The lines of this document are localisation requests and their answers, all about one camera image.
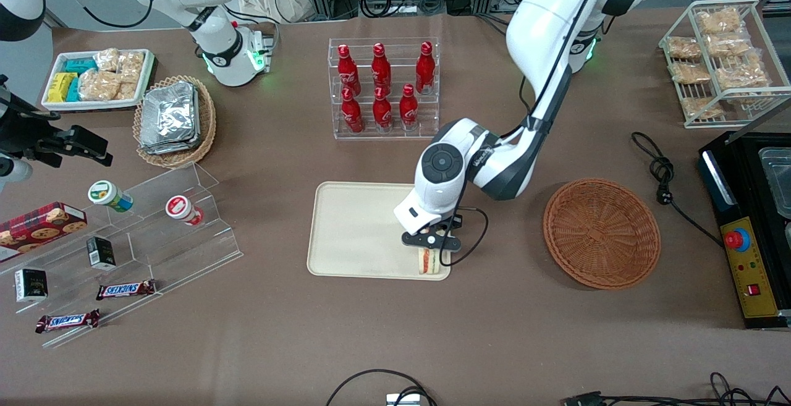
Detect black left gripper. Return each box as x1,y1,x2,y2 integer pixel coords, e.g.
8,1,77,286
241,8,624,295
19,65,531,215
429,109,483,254
421,213,463,269

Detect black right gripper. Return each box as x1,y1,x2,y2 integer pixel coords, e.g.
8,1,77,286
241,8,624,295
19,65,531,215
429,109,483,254
0,75,114,169

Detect triangular sandwich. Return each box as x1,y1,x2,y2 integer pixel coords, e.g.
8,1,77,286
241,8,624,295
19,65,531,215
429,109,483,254
418,248,441,276

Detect white rectangular snack tray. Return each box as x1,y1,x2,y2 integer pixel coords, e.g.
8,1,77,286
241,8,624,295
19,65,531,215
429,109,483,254
41,48,156,112

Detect beige plastic tray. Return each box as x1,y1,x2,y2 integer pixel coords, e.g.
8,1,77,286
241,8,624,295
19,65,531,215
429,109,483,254
307,182,452,281

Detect light oval wicker basket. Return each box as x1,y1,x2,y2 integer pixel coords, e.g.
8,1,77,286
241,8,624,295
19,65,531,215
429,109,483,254
133,75,217,169

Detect round brown wicker basket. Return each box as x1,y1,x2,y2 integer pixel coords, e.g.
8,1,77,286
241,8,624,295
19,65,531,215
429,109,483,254
543,177,661,290

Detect green lid cup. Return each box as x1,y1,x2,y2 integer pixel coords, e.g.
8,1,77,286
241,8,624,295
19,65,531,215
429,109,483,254
88,180,134,213

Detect yellow snack packet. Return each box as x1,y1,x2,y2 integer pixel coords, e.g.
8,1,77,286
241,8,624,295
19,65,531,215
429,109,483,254
46,72,78,103

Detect red tartan cookie box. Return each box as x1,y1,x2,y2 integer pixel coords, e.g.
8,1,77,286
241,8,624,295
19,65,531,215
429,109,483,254
0,201,88,263

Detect silver foil packet stack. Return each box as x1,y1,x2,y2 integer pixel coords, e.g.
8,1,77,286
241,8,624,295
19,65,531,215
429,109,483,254
140,82,200,155

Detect red lid cup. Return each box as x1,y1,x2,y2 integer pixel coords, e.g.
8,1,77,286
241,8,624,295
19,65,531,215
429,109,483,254
165,195,205,227

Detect clear acrylic bottle rack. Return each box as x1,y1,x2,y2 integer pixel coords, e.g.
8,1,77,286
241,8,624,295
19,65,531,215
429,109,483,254
328,37,441,141

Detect small black white carton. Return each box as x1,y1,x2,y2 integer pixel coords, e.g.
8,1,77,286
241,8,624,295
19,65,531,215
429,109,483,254
14,268,48,303

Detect red cola bottle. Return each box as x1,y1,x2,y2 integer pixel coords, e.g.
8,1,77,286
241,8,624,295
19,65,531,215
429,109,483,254
341,88,364,134
337,44,361,95
415,41,436,95
399,83,419,132
373,87,393,133
371,42,392,93

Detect clear acrylic stepped display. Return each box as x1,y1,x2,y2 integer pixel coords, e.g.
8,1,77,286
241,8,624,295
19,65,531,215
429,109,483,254
0,162,243,349

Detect snickers chocolate bar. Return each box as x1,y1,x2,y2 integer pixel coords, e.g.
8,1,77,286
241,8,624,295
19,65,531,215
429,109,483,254
35,309,101,334
96,279,157,301

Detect clear bag of rice crackers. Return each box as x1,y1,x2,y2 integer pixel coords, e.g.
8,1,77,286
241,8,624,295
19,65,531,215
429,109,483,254
670,62,712,85
716,54,771,90
666,36,703,61
706,32,752,56
682,97,724,120
696,8,742,35

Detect black box with yellow panel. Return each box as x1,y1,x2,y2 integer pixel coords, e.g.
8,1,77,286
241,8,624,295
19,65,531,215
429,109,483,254
698,94,791,331

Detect clear plastic container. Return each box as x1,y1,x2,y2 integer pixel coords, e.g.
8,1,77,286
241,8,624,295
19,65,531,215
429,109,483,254
758,146,791,219

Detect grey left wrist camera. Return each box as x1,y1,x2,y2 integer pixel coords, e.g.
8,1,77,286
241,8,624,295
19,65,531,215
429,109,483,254
401,231,463,253

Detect black looped cable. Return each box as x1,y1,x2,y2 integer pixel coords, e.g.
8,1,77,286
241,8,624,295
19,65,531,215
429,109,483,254
326,369,438,406

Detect black cable with connector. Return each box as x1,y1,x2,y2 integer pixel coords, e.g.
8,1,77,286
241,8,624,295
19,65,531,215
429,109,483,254
562,372,791,406

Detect black power cable with plug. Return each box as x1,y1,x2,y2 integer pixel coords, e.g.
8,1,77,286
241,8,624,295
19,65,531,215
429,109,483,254
630,132,725,249

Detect black cable bundle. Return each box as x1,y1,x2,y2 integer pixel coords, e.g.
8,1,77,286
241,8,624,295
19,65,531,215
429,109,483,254
360,0,447,19

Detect white wire rack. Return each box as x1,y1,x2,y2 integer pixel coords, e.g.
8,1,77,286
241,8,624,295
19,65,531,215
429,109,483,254
659,0,791,129

